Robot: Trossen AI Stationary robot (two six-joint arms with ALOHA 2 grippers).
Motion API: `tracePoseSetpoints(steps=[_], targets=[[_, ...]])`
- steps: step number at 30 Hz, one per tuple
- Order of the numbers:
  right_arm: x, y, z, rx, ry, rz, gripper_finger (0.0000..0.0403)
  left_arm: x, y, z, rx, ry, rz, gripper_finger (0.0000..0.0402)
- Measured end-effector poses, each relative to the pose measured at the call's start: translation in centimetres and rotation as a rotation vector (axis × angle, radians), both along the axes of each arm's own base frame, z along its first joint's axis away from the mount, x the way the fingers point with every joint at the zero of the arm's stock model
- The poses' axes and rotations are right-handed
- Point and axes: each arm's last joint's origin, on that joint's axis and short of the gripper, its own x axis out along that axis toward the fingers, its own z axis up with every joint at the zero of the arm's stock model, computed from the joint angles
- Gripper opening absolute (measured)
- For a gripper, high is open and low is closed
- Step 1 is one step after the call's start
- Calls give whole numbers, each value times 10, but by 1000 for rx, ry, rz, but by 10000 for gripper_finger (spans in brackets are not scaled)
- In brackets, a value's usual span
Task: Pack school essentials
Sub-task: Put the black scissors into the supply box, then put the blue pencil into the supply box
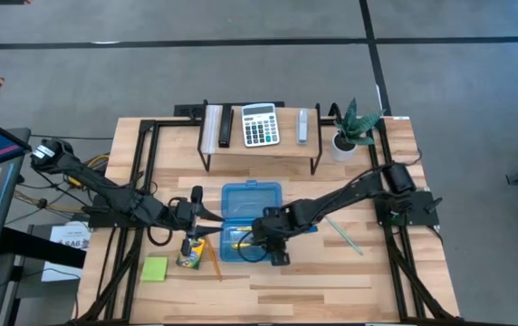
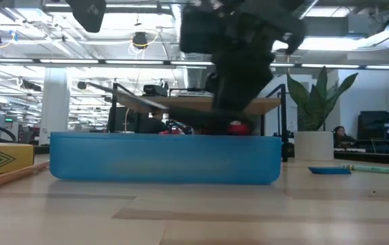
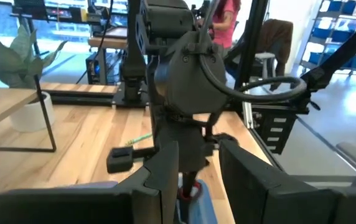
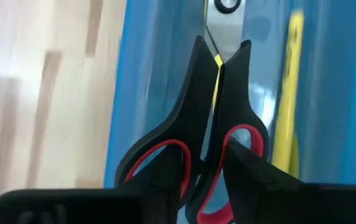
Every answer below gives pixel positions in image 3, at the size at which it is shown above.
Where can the teal pen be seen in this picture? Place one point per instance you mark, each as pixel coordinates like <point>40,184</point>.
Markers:
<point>139,140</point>

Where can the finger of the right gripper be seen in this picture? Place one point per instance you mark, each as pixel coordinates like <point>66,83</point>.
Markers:
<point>189,183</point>

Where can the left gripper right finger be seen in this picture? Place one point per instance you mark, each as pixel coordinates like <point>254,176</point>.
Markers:
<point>274,202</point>

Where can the chair with brown jacket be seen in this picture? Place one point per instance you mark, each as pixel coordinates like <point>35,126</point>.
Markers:
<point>274,40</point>

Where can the snake plant in white pot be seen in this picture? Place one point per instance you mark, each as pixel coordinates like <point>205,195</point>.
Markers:
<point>19,68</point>

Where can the wooden shelf riser black legs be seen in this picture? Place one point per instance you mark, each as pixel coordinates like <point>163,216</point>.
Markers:
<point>0,105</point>

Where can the blue plastic pencil box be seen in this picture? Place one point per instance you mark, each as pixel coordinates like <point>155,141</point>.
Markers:
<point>203,208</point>

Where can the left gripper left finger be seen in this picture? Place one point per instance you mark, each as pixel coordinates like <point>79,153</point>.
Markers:
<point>103,205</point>

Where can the black background monitor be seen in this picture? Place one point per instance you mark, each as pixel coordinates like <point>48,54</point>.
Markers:
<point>28,7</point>

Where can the background wooden desk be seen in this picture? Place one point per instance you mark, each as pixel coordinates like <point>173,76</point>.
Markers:
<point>106,42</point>

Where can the shelving with blue bins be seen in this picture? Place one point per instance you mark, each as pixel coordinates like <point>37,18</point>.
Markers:
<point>340,31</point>

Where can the person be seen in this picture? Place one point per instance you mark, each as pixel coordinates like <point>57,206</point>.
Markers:
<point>226,21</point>

